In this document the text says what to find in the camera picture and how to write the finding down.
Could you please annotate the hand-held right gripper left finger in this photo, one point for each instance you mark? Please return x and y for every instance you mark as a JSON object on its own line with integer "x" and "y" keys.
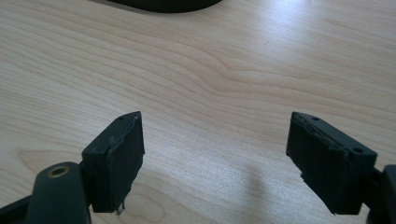
{"x": 115, "y": 165}

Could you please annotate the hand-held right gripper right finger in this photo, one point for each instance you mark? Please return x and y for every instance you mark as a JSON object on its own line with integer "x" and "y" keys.
{"x": 330, "y": 168}

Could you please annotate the black round object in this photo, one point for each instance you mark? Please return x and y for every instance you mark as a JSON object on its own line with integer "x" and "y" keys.
{"x": 165, "y": 4}

